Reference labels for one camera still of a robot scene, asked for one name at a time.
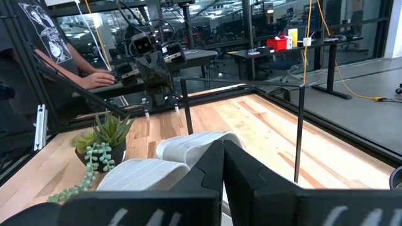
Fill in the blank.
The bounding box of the silver metal bracket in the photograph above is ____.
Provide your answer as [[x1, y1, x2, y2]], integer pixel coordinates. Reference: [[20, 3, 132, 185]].
[[33, 104, 48, 151]]

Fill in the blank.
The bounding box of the long black desk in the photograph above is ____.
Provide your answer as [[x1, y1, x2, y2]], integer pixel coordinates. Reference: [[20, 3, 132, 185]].
[[227, 36, 365, 100]]

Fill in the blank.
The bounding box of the grey slide sandal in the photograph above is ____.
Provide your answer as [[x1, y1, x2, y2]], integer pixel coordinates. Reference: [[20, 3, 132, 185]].
[[155, 131, 245, 170], [96, 158, 192, 192]]

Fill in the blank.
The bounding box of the thick yellow cable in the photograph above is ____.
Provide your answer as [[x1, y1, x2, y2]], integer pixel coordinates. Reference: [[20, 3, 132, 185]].
[[302, 0, 386, 102]]

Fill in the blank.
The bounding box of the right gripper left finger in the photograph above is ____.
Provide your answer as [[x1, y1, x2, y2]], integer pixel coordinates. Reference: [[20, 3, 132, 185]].
[[58, 139, 224, 226]]

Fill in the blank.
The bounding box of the dark grey desk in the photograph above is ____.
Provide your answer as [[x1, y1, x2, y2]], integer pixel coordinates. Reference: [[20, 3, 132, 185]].
[[87, 48, 219, 98]]

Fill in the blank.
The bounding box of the red bin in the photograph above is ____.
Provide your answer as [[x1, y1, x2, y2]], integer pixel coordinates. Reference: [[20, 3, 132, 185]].
[[266, 38, 288, 51]]

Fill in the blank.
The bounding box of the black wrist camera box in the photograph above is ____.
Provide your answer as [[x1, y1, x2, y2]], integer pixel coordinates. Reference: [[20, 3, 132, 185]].
[[130, 33, 156, 57]]

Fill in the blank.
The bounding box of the person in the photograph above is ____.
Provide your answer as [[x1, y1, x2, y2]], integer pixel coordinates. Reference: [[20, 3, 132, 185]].
[[9, 0, 116, 95]]

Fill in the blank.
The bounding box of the yellow container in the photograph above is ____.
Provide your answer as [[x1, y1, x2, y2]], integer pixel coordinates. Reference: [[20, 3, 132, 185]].
[[288, 28, 299, 48]]

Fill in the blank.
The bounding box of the black frame handle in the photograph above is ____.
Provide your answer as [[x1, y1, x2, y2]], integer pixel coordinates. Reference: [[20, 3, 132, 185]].
[[265, 86, 292, 102]]

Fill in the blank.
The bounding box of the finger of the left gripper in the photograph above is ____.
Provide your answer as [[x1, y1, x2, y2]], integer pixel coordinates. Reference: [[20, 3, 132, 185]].
[[171, 94, 181, 116], [143, 97, 152, 121]]

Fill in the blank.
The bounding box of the thin yellow cable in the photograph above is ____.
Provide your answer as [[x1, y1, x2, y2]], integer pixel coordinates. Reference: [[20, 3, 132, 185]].
[[84, 0, 111, 70]]

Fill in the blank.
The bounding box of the succulent plant in black pot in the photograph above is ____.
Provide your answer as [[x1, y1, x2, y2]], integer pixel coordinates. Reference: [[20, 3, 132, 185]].
[[46, 109, 136, 203]]

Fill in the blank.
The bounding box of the wooden shelf black metal frame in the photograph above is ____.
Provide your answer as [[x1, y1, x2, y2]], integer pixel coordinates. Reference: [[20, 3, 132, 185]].
[[180, 77, 306, 185]]

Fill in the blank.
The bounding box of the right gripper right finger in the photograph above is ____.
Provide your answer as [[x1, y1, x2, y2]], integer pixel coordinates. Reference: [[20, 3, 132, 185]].
[[222, 139, 402, 226]]

